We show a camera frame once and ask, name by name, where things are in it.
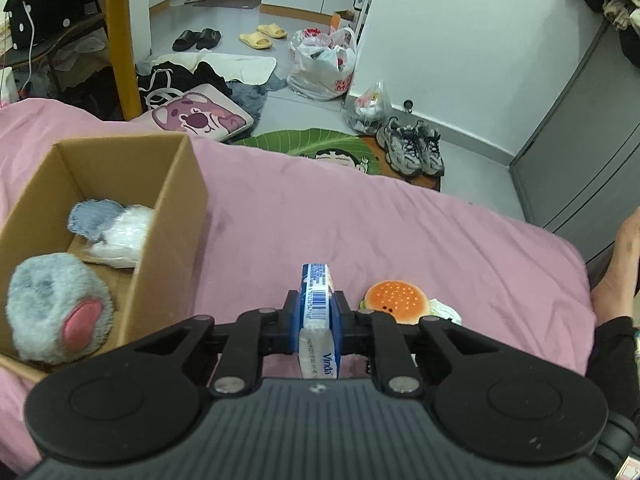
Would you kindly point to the black slipper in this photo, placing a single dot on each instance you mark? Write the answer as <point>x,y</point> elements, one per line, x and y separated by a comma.
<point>186,41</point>
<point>208,39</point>

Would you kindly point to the person's bare foot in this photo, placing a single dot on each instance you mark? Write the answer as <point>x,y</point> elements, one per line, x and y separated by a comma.
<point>613,297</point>

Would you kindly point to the large white plastic bag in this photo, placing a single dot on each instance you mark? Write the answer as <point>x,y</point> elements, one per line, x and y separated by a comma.
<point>323,64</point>

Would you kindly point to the grey sneaker left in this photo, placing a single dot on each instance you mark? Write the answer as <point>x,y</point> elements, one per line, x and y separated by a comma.
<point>402,152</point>

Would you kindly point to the yellow slipper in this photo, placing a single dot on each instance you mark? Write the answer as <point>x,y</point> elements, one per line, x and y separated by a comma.
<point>256,40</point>
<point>272,31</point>

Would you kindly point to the left black slipper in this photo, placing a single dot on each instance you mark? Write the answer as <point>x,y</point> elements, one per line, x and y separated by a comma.
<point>186,41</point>

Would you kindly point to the grey fluffy plush slipper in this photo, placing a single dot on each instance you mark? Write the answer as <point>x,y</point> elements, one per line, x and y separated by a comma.
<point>58,309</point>

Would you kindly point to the hamburger plush toy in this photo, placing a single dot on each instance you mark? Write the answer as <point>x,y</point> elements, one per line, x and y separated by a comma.
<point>405,302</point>

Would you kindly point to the dark side chair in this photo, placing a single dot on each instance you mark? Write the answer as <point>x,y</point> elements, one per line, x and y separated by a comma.
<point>46,50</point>

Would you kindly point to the green leaf cartoon rug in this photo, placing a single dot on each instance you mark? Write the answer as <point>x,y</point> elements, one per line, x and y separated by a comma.
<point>356,152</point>

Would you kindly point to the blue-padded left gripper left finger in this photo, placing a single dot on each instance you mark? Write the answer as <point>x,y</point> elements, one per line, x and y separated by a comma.
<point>242,346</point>

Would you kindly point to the white fluffy ball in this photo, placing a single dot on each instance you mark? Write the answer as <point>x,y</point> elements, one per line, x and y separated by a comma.
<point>121,245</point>

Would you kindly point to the right black slipper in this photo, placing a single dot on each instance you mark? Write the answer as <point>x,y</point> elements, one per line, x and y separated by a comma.
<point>208,39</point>

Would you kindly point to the grey wardrobe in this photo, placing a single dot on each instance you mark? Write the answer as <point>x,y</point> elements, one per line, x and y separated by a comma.
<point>579,177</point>

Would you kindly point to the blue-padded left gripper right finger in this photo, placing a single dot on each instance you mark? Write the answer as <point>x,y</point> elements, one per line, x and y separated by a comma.
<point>387,345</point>

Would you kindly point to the left yellow slipper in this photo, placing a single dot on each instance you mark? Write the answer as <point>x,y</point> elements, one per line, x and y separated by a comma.
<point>256,40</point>

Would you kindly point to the grey sneaker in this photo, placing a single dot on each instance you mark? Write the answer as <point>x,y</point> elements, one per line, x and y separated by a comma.
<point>428,140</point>
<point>402,152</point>

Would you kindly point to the brown cardboard box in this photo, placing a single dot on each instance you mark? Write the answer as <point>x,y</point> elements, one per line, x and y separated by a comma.
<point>159,171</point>

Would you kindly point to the right yellow slipper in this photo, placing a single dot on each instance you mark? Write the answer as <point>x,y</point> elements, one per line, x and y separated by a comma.
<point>272,31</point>

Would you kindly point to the round table with yellow leg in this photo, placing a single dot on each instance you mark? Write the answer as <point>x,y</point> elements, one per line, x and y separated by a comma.
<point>122,55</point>

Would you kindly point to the grey sneaker right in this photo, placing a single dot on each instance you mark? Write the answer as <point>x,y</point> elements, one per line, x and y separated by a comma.
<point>428,140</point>

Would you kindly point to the white paper ball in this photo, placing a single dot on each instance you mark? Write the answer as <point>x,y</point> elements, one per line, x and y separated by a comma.
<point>441,310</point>

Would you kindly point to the white floor mat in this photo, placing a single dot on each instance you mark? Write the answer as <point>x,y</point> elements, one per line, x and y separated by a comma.
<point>248,69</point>

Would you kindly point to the pink bear tote bag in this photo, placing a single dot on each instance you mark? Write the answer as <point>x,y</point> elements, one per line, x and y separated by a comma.
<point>202,111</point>

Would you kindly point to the black clothes pile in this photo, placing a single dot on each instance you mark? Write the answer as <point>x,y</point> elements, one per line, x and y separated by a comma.
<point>167,81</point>

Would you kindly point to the small clear trash bag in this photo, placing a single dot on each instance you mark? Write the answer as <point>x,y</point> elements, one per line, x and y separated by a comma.
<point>367,113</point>

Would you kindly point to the blue Vinda tissue pack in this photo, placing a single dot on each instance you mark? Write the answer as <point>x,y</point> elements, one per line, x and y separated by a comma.
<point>319,335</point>

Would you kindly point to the black polka dot bag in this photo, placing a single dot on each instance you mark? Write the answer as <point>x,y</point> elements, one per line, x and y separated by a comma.
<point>32,21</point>

